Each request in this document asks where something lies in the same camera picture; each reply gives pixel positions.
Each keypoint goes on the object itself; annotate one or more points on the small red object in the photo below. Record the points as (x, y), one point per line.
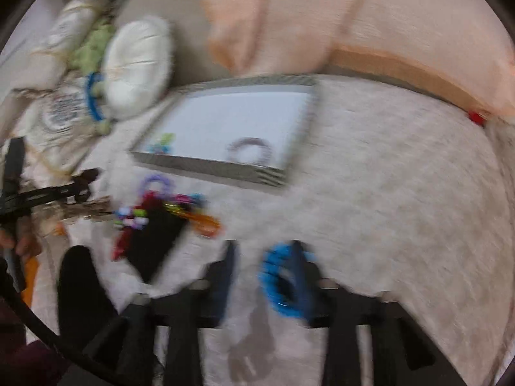
(477, 118)

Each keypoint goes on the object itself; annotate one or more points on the green plush toy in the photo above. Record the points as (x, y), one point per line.
(93, 46)

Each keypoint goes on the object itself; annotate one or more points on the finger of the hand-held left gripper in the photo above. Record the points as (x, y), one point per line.
(82, 181)

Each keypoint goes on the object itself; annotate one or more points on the beige cushion with blue print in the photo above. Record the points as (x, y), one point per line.
(56, 120)

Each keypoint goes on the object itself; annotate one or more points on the dark cloth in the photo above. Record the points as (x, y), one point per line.
(80, 297)

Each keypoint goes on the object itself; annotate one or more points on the patterned bolster pillow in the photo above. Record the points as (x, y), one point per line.
(66, 36)

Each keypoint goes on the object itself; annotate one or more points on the person's left hand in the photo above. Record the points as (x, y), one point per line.
(26, 243)

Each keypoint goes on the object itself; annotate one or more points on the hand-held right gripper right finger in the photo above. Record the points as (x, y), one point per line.
(299, 281)

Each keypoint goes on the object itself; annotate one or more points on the striped cardboard box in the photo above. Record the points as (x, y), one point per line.
(225, 124)

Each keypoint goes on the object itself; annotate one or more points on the black velvet pouch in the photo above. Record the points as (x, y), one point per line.
(155, 235)

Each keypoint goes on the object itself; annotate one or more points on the white round pillow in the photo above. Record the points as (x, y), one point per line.
(136, 68)

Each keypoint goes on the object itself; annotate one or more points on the person's left forearm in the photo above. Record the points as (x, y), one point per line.
(20, 364)

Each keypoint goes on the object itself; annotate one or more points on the orange cloth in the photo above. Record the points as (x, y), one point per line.
(32, 275)

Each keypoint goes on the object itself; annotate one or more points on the peach fringed blanket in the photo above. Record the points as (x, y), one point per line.
(362, 20)

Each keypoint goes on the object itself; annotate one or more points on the red satin bow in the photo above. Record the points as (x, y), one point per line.
(124, 235)

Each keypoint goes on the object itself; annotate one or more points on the beige quilted bedspread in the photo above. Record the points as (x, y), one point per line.
(382, 209)

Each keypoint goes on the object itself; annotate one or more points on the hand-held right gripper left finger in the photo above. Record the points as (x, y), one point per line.
(226, 277)

